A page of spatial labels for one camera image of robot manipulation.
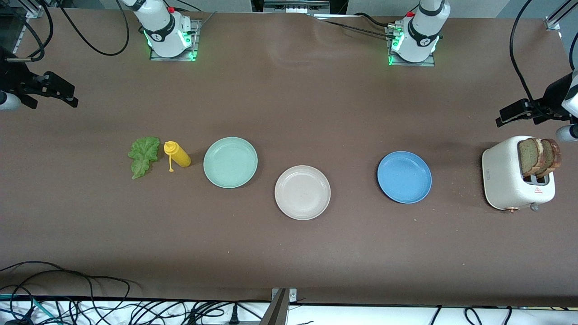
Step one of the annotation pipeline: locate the brown bread slice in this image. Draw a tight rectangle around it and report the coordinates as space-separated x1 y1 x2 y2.
538 139 562 177
517 137 544 177

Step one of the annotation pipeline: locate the green lettuce leaf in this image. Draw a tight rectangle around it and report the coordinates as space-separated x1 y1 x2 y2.
128 137 161 180

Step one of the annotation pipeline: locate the yellow mustard squeeze bottle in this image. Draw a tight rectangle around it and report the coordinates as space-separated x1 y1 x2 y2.
163 141 191 172

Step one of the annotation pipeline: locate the blue plate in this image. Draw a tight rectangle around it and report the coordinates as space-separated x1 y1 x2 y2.
377 151 433 204

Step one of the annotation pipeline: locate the mint green plate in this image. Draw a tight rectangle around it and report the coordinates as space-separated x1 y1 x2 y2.
203 137 258 189

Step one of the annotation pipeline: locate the beige plate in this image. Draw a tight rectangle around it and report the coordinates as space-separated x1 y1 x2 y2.
275 165 331 221

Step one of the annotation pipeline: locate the white toaster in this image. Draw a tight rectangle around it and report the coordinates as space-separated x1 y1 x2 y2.
482 135 556 213

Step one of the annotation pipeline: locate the aluminium frame rail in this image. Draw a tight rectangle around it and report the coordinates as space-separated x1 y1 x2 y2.
9 5 42 56
544 0 578 31

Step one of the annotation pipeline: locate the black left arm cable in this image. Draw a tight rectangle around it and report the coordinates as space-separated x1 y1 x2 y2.
509 0 578 116

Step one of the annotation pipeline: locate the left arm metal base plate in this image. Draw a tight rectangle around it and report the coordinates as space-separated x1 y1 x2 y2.
385 25 436 67

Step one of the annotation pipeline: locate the black floor cable loop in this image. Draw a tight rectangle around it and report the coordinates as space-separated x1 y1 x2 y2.
0 261 131 325

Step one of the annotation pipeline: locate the thick black braided cable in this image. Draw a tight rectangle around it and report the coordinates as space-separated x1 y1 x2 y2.
316 18 398 40

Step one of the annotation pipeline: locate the teal floor cable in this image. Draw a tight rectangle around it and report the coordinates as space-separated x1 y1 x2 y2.
0 293 59 325

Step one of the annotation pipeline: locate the grey metal table bracket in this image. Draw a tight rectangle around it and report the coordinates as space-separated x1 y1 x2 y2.
260 288 298 325

